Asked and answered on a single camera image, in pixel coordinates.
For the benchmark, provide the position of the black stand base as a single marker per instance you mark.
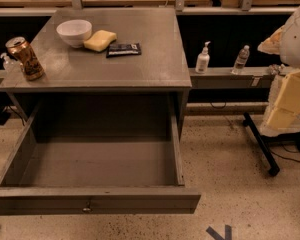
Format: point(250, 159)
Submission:
point(264, 142)

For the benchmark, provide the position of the crumpled clear plastic wrap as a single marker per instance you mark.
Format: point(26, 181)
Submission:
point(275, 69)

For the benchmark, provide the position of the grey shelf rail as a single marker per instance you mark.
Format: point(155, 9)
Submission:
point(222, 78)

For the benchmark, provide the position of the white pump lotion bottle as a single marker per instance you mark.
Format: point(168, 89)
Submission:
point(203, 59)

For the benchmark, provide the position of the small clear sanitizer bottle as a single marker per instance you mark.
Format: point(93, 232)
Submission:
point(8, 63)

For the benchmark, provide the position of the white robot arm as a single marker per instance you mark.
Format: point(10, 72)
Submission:
point(285, 42)

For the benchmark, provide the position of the dark snack bar packet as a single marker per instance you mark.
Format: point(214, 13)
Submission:
point(115, 50)

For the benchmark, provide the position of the white bowl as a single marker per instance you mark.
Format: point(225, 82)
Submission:
point(75, 32)

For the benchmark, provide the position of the grey drawer cabinet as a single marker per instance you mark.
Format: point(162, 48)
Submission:
point(123, 67)

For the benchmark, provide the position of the grey top drawer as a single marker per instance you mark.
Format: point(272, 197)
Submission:
point(90, 154)

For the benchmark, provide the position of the clear water bottle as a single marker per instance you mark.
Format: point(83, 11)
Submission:
point(241, 60)

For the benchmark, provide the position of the yellow sponge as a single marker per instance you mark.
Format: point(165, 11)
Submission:
point(100, 40)

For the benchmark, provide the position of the orange drink can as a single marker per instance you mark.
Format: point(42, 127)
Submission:
point(21, 50)

